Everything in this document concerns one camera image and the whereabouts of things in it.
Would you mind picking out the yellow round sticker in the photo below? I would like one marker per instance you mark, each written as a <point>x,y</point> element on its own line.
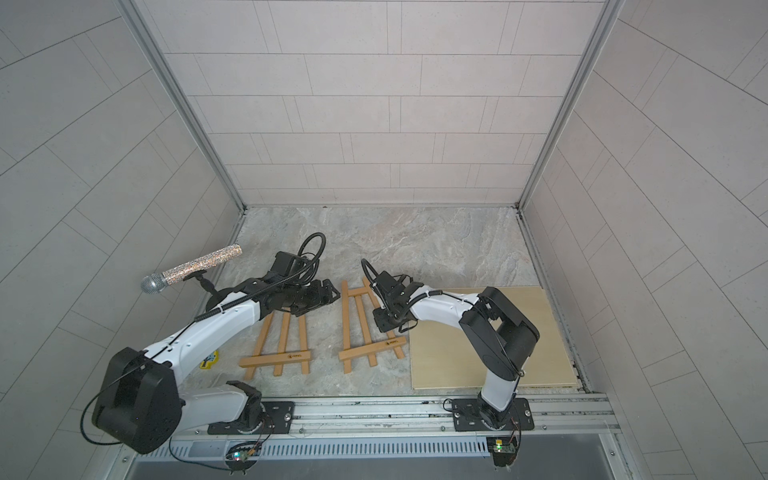
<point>209,361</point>

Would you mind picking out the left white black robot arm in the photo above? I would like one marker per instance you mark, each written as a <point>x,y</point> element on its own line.
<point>139,403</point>

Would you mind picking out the glitter microphone on stand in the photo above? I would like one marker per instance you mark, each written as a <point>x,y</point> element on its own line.
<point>194,269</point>

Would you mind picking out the left green circuit board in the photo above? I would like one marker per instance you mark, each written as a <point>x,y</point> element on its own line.
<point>241,457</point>

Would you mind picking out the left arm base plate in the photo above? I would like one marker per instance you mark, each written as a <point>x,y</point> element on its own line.
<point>276,417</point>

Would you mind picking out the right green circuit board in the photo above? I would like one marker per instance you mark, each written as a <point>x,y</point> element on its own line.
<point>503,451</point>

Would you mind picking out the wooden easel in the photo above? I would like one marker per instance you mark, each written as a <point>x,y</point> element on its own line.
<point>272,347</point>
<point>358,341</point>

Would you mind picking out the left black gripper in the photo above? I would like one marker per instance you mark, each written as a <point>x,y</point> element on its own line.
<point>320,299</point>

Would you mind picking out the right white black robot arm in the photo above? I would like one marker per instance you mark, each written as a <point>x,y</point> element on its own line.
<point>501,335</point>

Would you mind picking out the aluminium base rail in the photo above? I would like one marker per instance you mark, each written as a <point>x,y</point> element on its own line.
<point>333,428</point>

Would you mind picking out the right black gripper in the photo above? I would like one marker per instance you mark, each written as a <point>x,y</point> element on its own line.
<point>380,322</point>

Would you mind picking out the green circuit board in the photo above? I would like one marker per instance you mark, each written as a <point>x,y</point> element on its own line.
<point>503,451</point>
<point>241,457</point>

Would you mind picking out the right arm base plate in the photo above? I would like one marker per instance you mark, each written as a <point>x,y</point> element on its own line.
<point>474,414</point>

